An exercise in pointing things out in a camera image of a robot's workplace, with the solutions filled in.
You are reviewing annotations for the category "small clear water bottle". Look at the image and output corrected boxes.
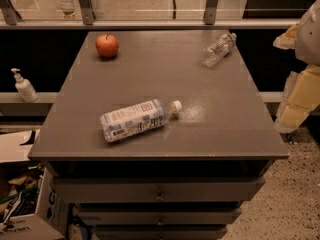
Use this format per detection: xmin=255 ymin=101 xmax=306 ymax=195
xmin=200 ymin=33 xmax=237 ymax=67

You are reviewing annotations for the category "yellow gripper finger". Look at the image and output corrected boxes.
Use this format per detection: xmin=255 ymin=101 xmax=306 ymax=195
xmin=273 ymin=24 xmax=298 ymax=50
xmin=275 ymin=65 xmax=320 ymax=134

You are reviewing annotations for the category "large labelled plastic bottle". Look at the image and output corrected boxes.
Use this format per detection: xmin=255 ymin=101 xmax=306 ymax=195
xmin=100 ymin=99 xmax=182 ymax=143

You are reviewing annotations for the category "cardboard box with clutter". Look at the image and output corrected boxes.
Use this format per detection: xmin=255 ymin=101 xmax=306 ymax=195
xmin=0 ymin=130 xmax=69 ymax=240

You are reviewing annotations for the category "metal railing frame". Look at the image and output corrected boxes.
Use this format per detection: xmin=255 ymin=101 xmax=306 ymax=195
xmin=0 ymin=0 xmax=298 ymax=30

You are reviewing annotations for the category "red apple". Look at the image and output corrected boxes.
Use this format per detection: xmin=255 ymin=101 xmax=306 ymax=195
xmin=95 ymin=34 xmax=119 ymax=59

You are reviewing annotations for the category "white pump dispenser bottle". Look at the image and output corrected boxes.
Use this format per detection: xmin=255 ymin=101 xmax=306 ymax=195
xmin=11 ymin=68 xmax=38 ymax=102

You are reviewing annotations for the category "grey drawer cabinet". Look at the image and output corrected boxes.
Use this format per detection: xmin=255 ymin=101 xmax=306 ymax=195
xmin=30 ymin=30 xmax=287 ymax=240

